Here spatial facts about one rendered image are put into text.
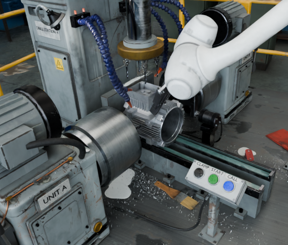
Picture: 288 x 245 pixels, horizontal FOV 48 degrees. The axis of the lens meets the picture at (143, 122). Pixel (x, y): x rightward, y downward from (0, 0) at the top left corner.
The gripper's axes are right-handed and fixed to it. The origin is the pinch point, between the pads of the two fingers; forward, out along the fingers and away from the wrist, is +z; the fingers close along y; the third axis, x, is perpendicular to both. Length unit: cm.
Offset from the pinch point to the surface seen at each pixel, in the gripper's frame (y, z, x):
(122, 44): -1.4, -10.7, -25.2
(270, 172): -12.1, -4.5, 47.3
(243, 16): -67, -19, -7
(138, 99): -0.9, 4.7, -8.5
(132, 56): 2.5, -13.3, -17.0
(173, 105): -6.6, -0.5, 3.6
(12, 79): -107, 264, -234
